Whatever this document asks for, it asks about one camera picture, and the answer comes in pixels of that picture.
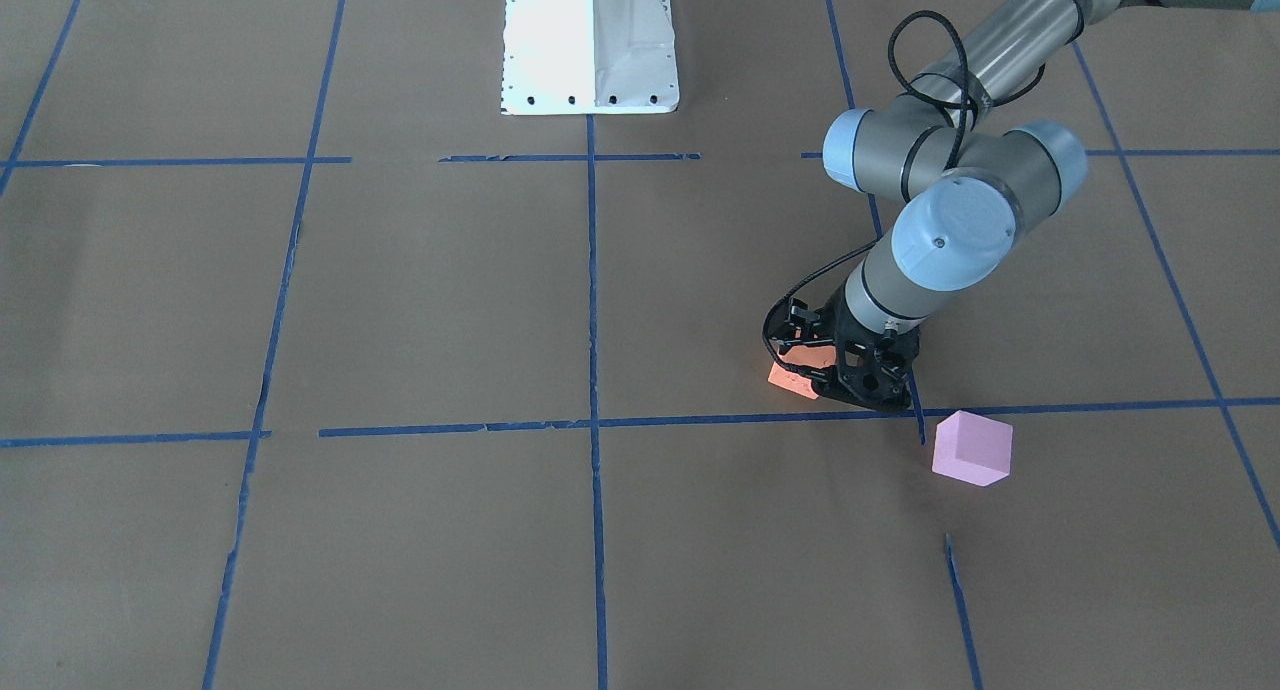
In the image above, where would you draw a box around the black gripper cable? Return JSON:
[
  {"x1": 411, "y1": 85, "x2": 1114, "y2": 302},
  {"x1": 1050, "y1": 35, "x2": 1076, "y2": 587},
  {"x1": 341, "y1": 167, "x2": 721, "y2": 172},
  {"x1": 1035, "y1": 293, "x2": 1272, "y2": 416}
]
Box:
[{"x1": 762, "y1": 10, "x2": 1046, "y2": 387}]

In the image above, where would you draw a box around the orange foam cube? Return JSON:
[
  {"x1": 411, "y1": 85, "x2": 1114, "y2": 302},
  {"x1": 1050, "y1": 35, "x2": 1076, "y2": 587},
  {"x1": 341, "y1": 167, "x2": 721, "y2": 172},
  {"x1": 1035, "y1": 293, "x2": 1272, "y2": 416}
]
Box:
[{"x1": 768, "y1": 344, "x2": 836, "y2": 399}]

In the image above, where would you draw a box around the pink foam cube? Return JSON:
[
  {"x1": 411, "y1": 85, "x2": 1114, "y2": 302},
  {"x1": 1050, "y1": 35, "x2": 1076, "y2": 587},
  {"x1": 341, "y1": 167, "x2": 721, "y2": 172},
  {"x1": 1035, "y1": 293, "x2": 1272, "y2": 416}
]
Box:
[{"x1": 931, "y1": 411, "x2": 1014, "y2": 488}]

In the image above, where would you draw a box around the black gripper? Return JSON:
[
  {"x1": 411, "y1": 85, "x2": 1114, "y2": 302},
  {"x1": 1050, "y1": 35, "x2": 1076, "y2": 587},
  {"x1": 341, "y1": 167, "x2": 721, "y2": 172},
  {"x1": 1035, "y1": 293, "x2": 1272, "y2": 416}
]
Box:
[{"x1": 778, "y1": 292, "x2": 920, "y2": 403}]

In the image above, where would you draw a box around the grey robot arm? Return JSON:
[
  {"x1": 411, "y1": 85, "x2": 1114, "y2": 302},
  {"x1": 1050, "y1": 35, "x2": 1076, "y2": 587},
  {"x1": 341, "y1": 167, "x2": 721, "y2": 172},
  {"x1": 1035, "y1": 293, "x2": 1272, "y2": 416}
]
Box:
[{"x1": 762, "y1": 0, "x2": 1277, "y2": 413}]

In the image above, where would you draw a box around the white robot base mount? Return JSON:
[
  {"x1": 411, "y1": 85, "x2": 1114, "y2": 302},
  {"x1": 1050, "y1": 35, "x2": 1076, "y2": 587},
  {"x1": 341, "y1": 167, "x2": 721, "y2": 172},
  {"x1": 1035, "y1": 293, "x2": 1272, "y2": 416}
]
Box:
[{"x1": 500, "y1": 0, "x2": 681, "y2": 116}]

